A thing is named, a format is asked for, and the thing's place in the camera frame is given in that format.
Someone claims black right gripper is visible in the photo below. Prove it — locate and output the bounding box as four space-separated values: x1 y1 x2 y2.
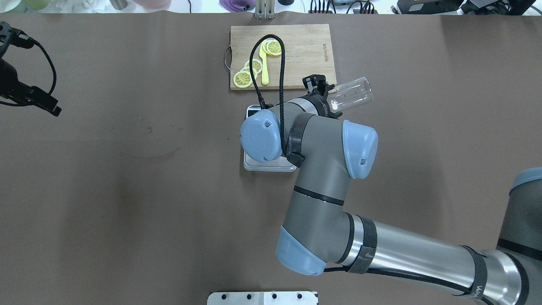
311 83 343 119

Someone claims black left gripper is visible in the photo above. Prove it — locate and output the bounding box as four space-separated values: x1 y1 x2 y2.
0 59 62 116

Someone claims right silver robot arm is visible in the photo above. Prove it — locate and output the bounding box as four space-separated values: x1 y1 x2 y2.
241 82 541 305

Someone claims silver digital kitchen scale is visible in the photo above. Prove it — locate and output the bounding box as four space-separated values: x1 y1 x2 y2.
240 105 296 172

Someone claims wooden cutting board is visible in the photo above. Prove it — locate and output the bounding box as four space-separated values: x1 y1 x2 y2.
224 24 337 91

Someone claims yellow toy knife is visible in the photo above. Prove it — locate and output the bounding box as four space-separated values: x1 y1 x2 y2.
259 40 269 86

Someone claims lemon slice middle stack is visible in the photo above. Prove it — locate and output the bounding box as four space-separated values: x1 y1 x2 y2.
240 66 261 79

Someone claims lemon slice stack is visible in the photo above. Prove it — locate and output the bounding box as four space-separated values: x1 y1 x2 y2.
232 71 253 89
240 66 261 79
244 58 263 73

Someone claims lemon slice upper stack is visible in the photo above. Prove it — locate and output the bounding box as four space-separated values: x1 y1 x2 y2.
244 58 263 73

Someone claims lemon slice near knife tip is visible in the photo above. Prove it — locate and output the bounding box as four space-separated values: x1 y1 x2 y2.
263 39 282 56

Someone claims lemon slice lower stack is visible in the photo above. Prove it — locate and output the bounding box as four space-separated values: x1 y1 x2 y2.
232 71 253 89

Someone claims purple cloth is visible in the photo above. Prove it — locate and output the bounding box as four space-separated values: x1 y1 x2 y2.
219 0 256 12

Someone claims white mounting plate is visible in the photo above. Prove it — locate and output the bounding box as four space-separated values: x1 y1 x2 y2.
207 291 319 305

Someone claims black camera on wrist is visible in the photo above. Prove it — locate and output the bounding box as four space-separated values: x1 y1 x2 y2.
302 75 327 94

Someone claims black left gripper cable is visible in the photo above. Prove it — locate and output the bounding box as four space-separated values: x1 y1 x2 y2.
0 40 58 106

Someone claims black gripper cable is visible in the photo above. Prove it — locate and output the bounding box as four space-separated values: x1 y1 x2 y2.
249 34 305 168
0 40 58 106

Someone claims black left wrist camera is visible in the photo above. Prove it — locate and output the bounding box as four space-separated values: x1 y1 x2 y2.
0 21 35 57

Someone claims aluminium frame post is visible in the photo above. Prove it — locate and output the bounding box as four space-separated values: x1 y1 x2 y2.
255 0 276 19

